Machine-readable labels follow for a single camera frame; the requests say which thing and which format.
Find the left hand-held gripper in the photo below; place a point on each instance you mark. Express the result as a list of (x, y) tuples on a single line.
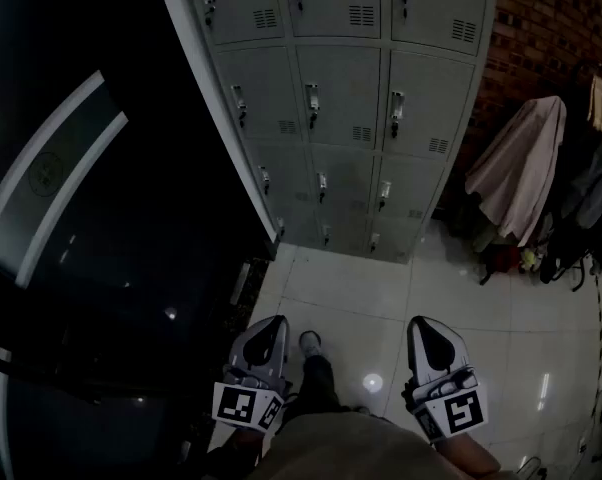
[(238, 405)]

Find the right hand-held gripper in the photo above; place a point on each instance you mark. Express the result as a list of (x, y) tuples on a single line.
[(461, 413)]

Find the grid of grey locker doors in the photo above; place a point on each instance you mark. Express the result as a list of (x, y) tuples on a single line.
[(341, 93)]

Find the person's right forearm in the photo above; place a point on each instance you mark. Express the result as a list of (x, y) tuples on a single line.
[(468, 450)]

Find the person's left forearm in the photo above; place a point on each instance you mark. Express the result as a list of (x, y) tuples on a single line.
[(241, 445)]

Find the grey metal locker cabinet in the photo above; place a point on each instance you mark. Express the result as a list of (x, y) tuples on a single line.
[(281, 228)]

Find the white framed glass door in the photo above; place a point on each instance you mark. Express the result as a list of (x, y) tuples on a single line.
[(36, 203)]

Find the round door sticker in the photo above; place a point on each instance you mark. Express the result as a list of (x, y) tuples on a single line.
[(46, 174)]

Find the person's left hand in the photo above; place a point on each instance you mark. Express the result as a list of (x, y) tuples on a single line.
[(248, 381)]

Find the person's right hand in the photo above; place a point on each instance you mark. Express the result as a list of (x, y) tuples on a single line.
[(451, 385)]

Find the person's dark trouser leg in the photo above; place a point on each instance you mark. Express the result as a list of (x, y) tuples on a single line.
[(321, 383)]

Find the person's grey shoe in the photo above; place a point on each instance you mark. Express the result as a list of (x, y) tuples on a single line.
[(311, 343)]

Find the person's olive shirt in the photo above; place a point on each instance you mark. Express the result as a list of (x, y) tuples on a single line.
[(356, 450)]

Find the dark bag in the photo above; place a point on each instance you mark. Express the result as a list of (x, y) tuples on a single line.
[(501, 263)]

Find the yellow green soft toy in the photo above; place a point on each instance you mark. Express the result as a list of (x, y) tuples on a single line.
[(530, 257)]

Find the black clothes rack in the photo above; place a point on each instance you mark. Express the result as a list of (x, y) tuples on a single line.
[(563, 263)]

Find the pink hanging cloth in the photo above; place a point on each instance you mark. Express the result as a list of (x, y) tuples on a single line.
[(521, 168)]

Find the grey hanging clothes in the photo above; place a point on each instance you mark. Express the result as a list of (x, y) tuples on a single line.
[(601, 178)]

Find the beige hanging garment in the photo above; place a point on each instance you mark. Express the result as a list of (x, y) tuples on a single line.
[(598, 103)]

